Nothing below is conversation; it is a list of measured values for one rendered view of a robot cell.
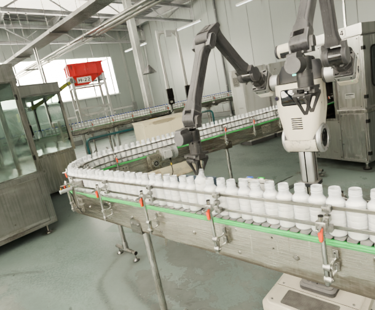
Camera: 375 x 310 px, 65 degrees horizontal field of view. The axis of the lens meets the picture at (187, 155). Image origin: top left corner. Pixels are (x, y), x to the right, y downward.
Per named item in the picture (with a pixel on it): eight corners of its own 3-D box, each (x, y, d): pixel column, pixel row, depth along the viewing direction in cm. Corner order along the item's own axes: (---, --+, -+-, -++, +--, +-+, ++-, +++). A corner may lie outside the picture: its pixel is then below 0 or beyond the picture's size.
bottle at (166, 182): (177, 205, 153) (171, 175, 149) (166, 207, 153) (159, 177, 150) (179, 201, 158) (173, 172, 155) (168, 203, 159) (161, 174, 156)
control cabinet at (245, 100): (262, 137, 813) (252, 66, 775) (275, 138, 770) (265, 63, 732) (239, 144, 777) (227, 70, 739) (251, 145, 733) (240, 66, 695)
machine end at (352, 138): (350, 141, 597) (342, 38, 557) (427, 144, 484) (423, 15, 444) (296, 162, 526) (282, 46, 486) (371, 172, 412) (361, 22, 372)
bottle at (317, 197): (308, 232, 104) (303, 187, 100) (316, 224, 108) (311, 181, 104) (326, 235, 99) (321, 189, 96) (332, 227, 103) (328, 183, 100)
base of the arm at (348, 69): (335, 56, 146) (333, 78, 144) (330, 47, 140) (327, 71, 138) (355, 51, 140) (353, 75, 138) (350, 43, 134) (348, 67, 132)
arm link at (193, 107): (218, 35, 135) (200, 41, 143) (210, 29, 131) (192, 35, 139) (203, 127, 130) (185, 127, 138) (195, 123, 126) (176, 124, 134)
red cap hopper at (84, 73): (94, 173, 778) (65, 64, 722) (89, 169, 840) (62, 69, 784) (127, 163, 819) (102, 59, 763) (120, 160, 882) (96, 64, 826)
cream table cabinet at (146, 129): (189, 164, 670) (179, 112, 646) (203, 167, 616) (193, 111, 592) (144, 178, 620) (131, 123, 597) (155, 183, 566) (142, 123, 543)
